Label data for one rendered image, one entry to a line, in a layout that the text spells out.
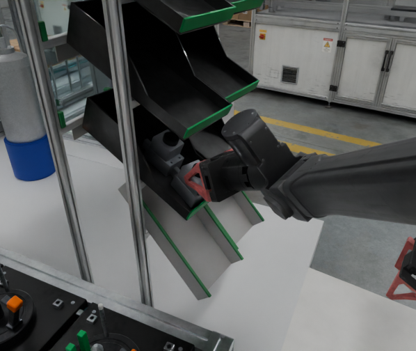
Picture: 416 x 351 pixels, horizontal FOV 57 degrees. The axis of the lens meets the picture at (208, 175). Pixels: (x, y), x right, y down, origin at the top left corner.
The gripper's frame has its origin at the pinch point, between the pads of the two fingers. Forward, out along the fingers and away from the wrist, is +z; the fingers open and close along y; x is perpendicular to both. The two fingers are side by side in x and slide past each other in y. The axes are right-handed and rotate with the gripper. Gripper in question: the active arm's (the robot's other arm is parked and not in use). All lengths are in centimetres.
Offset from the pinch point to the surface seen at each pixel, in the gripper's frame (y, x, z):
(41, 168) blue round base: -6, -5, 92
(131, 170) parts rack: 9.4, -4.3, 5.6
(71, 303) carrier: 20.1, 20.3, 26.5
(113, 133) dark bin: 8.0, -11.2, 10.5
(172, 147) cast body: 0.9, -6.0, 3.7
